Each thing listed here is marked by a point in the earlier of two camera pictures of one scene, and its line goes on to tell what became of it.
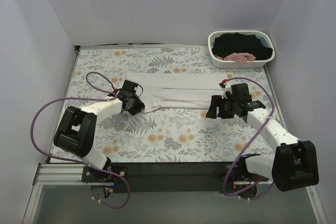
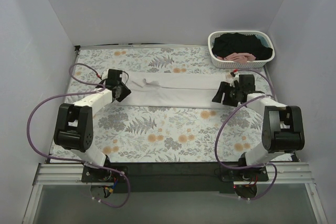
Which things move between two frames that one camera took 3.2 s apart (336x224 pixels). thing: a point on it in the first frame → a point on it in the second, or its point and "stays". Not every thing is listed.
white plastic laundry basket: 256,64 stays
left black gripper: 136,104 → 119,92
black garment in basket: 226,44 stays
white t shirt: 160,90 stays
